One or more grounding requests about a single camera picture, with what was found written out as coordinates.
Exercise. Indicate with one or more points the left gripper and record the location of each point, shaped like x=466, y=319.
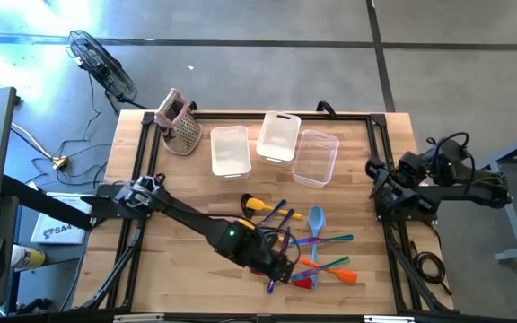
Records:
x=272, y=260

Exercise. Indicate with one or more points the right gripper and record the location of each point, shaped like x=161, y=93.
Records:
x=409, y=168

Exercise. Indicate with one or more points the light blue silicone spoon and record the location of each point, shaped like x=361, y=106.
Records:
x=315, y=220

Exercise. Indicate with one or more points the orange silicone spatula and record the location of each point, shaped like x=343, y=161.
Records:
x=348, y=276

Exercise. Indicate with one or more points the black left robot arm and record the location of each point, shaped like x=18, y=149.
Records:
x=182, y=208

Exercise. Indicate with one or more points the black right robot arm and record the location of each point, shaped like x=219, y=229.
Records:
x=465, y=193

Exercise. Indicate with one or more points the black loop-shaped utensil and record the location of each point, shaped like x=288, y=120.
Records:
x=243, y=206

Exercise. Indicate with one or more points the clear plastic bin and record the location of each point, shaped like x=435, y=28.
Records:
x=314, y=159

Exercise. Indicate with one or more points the wide white plastic bin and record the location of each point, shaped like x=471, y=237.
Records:
x=230, y=154

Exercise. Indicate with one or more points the blue-grey metal stand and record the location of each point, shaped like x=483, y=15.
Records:
x=512, y=215

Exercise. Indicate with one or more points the small white plastic bin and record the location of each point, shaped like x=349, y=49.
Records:
x=278, y=139

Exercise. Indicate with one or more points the white printed box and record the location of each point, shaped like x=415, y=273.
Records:
x=56, y=233

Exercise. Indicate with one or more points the yellow power plug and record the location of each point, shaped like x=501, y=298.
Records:
x=60, y=162

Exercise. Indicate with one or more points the black support beam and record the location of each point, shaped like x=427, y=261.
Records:
x=43, y=202

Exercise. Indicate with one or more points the yellow white spray can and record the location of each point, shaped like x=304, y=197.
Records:
x=29, y=258

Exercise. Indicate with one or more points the black floor fan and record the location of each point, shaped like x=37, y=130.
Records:
x=106, y=72

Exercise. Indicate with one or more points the silver metal bracket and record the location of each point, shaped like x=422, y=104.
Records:
x=137, y=318
x=388, y=319

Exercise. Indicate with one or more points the black aluminium table frame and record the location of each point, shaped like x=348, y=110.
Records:
x=240, y=116

